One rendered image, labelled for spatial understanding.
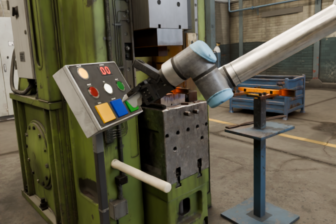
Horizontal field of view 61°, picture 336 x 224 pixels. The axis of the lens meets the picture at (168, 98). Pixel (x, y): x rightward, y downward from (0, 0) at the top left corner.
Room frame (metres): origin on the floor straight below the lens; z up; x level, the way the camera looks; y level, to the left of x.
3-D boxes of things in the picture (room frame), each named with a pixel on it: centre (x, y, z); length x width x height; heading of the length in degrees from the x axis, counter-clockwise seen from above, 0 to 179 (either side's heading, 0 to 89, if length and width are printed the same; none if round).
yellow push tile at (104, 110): (1.10, 0.25, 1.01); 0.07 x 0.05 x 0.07; 157
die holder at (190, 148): (1.88, 0.08, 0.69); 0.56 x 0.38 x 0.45; 42
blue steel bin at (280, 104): (5.47, -1.89, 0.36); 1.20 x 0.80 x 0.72; 43
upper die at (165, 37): (1.84, 0.11, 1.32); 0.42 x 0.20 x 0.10; 42
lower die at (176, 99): (1.84, 0.11, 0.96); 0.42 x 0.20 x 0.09; 42
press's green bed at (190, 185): (1.88, 0.08, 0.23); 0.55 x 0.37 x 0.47; 42
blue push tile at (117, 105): (1.20, 0.21, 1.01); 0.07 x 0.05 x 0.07; 157
